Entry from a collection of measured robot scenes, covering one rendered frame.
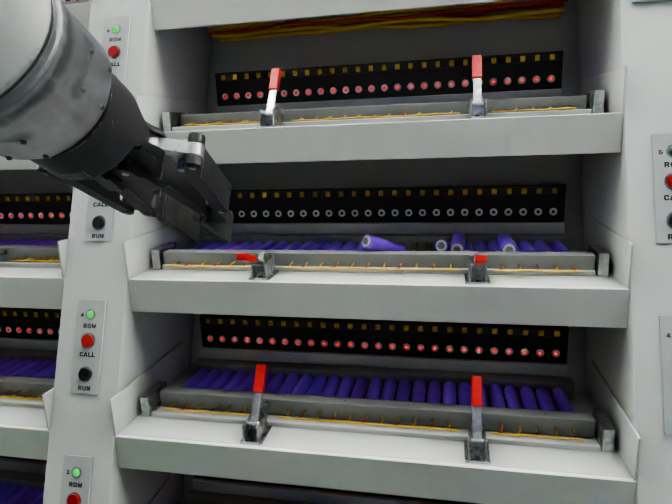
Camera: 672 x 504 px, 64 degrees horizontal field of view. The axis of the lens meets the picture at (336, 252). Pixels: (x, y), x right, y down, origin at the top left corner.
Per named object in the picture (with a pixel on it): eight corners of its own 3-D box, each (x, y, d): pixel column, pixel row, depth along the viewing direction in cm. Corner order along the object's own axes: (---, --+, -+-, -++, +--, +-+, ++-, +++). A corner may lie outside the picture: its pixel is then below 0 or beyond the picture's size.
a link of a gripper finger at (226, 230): (197, 187, 48) (205, 187, 48) (227, 215, 55) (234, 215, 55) (192, 219, 47) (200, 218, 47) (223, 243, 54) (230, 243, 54)
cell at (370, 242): (400, 242, 74) (365, 231, 70) (407, 248, 72) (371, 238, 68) (394, 253, 74) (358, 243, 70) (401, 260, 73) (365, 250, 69)
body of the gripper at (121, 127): (-23, 158, 32) (77, 213, 41) (103, 153, 30) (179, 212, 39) (6, 52, 34) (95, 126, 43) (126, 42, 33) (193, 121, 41)
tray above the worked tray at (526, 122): (621, 153, 61) (631, 24, 58) (142, 166, 74) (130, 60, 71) (579, 146, 81) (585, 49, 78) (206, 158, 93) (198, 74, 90)
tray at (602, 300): (627, 328, 59) (634, 243, 57) (131, 311, 71) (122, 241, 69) (583, 279, 78) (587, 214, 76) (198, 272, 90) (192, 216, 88)
